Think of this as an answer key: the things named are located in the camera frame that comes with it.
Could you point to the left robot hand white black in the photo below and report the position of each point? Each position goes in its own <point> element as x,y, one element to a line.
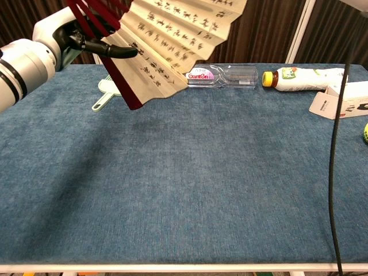
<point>49,31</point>

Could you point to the paper folding fan red ribs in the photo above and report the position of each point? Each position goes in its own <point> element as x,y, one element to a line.
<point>172,37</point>

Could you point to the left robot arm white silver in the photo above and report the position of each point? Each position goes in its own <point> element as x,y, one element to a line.
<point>23,72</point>

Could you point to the brown pleated partition screen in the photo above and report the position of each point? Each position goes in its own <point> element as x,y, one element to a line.
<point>258,43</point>
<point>17,20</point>
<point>330,34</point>

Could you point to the green plastic dustpan brush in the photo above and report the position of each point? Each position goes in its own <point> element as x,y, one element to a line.
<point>102,103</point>

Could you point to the clear plastic water bottle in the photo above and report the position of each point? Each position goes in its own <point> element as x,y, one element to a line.
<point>230,77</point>

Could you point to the blue table cloth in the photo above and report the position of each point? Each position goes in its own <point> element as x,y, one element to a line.
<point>184,172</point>

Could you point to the white drink bottle yellow cap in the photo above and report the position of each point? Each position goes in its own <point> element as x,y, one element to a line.
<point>304,79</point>

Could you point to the white cardboard box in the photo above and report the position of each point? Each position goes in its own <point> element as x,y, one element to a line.
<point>353,97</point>

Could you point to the yellow ball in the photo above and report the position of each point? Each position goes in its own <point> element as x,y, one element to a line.
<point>366,132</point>

